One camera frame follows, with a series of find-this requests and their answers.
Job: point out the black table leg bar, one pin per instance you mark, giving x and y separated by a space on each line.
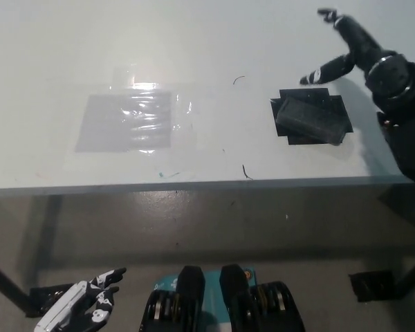
5 281

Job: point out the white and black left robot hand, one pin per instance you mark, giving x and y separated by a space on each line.
76 304

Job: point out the clear plastic bag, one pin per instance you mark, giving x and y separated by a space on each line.
103 126

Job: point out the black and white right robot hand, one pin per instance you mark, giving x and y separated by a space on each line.
361 45

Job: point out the dark grey whiteboard eraser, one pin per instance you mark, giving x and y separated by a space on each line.
307 119

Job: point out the clear plastic film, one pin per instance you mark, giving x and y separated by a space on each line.
185 126

